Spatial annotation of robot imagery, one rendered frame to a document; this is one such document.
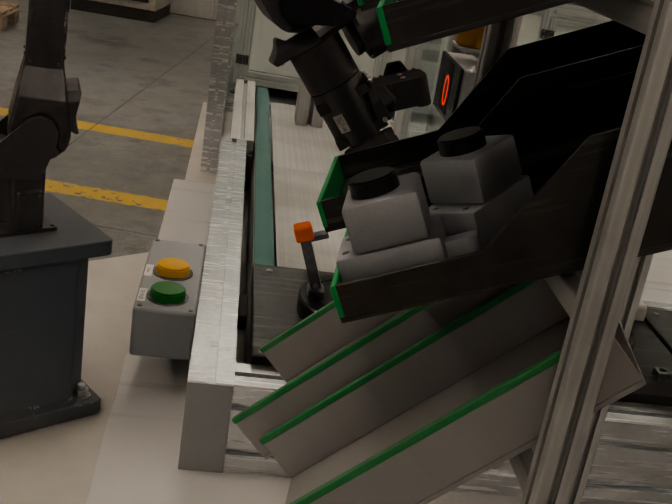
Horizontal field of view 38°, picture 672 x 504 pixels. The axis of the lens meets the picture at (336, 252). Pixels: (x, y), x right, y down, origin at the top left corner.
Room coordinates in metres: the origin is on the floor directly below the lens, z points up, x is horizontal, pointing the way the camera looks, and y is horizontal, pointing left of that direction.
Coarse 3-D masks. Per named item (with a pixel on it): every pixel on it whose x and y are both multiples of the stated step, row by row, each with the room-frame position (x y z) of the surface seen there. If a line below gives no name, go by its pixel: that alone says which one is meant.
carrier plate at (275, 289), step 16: (256, 272) 1.07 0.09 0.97; (272, 272) 1.08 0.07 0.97; (288, 272) 1.09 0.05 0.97; (304, 272) 1.10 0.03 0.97; (320, 272) 1.11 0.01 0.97; (256, 288) 1.03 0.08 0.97; (272, 288) 1.04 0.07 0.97; (288, 288) 1.04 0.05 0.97; (256, 304) 0.98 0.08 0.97; (272, 304) 0.99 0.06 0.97; (288, 304) 1.00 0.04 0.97; (256, 320) 0.94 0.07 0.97; (272, 320) 0.95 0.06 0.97; (288, 320) 0.96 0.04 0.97; (256, 336) 0.91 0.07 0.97; (272, 336) 0.91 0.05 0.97; (256, 352) 0.87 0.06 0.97
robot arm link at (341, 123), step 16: (352, 80) 0.97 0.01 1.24; (320, 96) 0.97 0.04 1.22; (336, 96) 0.96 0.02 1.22; (352, 96) 0.97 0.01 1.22; (368, 96) 0.98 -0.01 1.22; (320, 112) 0.97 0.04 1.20; (336, 112) 0.97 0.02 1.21; (352, 112) 0.97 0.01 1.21; (368, 112) 0.97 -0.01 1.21; (336, 128) 0.97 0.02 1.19; (352, 128) 0.97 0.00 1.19; (368, 128) 0.97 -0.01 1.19; (336, 144) 0.97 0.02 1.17; (352, 144) 0.97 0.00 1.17; (368, 144) 0.93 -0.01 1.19
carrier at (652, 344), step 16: (640, 304) 1.13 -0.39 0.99; (640, 320) 1.12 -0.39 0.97; (640, 336) 1.07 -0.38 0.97; (656, 336) 1.08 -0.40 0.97; (640, 352) 1.03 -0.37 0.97; (656, 352) 1.03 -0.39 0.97; (640, 368) 0.98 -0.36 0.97; (656, 384) 0.95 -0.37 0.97; (624, 400) 0.92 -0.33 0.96; (640, 400) 0.92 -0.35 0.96; (656, 400) 0.92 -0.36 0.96
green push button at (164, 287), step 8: (152, 288) 0.98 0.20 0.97; (160, 288) 0.98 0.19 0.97; (168, 288) 0.98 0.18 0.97; (176, 288) 0.99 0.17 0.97; (184, 288) 0.99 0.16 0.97; (152, 296) 0.97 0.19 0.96; (160, 296) 0.97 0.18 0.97; (168, 296) 0.97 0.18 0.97; (176, 296) 0.97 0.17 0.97; (184, 296) 0.98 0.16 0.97
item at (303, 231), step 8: (296, 224) 0.99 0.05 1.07; (304, 224) 0.99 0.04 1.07; (296, 232) 0.98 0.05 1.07; (304, 232) 0.98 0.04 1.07; (312, 232) 0.98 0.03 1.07; (320, 232) 0.99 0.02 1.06; (296, 240) 0.98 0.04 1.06; (304, 240) 0.98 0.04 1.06; (312, 240) 0.98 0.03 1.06; (304, 248) 0.98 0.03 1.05; (312, 248) 0.98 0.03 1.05; (304, 256) 0.98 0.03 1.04; (312, 256) 0.98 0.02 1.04; (312, 264) 0.98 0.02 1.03; (312, 272) 0.98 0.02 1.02; (312, 280) 0.98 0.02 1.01; (312, 288) 0.99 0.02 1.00
